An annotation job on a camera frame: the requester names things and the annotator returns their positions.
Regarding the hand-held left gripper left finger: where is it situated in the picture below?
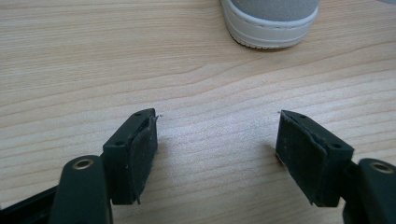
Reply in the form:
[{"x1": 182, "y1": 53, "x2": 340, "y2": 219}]
[{"x1": 102, "y1": 107, "x2": 159, "y2": 205}]

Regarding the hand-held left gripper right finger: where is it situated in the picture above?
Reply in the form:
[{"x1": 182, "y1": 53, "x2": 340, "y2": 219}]
[{"x1": 275, "y1": 109, "x2": 355, "y2": 208}]

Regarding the grey shoe with white sole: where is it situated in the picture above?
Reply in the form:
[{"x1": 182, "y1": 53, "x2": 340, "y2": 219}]
[{"x1": 219, "y1": 0, "x2": 320, "y2": 49}]

